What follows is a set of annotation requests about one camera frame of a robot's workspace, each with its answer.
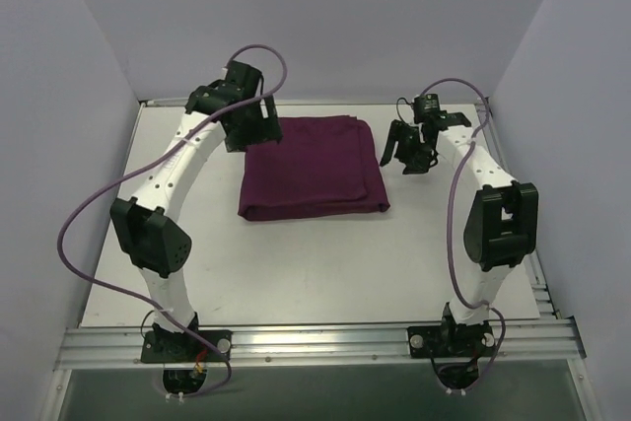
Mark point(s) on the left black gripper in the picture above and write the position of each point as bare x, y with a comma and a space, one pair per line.
251, 132

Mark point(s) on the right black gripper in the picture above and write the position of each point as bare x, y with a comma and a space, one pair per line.
411, 146

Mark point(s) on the purple cloth wrap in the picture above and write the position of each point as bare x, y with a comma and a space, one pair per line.
323, 166

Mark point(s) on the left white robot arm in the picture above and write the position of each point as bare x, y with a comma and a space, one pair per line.
146, 223

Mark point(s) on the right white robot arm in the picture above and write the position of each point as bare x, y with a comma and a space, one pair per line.
501, 225

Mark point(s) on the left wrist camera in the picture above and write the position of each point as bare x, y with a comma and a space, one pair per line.
243, 78

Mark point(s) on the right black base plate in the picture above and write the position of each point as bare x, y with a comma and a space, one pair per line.
464, 341

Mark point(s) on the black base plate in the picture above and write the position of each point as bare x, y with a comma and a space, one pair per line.
160, 348
464, 341

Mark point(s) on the aluminium right side rail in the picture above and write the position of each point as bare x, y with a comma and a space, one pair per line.
520, 202

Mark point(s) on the aluminium rail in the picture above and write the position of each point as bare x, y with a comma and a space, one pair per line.
520, 202
314, 345

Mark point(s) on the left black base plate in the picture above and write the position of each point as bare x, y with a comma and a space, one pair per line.
160, 348

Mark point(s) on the aluminium front rail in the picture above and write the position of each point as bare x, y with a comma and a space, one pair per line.
314, 345

